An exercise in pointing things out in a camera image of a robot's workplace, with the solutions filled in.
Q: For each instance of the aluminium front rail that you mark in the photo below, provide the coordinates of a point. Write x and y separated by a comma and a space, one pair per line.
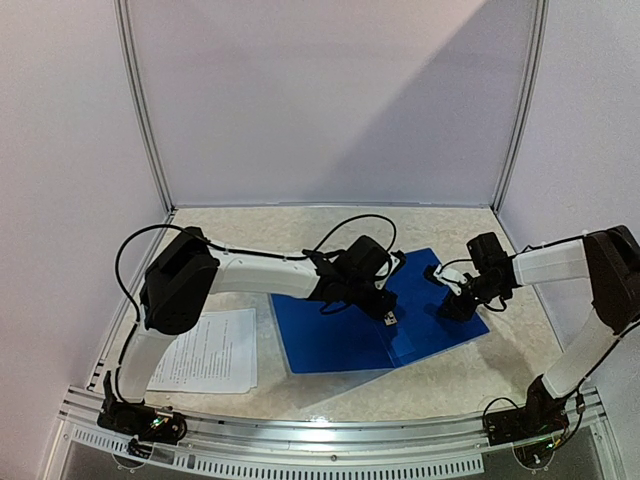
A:
218, 447

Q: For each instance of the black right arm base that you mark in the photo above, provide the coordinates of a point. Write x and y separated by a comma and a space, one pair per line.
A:
530, 420

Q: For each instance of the right aluminium corner post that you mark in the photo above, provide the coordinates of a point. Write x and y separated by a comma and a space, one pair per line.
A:
525, 97

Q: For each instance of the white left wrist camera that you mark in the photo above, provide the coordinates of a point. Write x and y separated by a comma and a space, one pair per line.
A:
395, 262

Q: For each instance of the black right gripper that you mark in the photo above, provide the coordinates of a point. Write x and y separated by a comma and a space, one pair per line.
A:
460, 304

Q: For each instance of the silver metal folder clip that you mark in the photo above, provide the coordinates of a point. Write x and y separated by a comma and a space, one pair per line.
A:
390, 319

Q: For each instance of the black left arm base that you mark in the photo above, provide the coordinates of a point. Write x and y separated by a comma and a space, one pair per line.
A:
137, 420

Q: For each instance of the printed white paper sheet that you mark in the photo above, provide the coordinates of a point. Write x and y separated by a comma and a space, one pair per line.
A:
217, 356

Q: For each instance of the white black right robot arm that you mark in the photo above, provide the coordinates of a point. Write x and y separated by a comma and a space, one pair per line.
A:
593, 278

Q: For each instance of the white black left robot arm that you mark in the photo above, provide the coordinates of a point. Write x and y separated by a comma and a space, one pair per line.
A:
191, 269

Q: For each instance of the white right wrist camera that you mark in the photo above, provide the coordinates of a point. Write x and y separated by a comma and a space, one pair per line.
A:
446, 276

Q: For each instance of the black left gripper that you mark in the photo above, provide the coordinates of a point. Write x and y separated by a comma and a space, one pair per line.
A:
379, 310

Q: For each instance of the aluminium corner post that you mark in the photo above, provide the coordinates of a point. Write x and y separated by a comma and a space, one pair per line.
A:
139, 101
525, 97

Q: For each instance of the blue plastic clip folder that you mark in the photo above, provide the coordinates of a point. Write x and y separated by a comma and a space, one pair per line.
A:
351, 341

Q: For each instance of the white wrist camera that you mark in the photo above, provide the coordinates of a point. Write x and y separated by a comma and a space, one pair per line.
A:
446, 276
395, 262

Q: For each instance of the left aluminium corner post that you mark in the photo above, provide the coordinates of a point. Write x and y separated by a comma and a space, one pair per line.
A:
139, 101

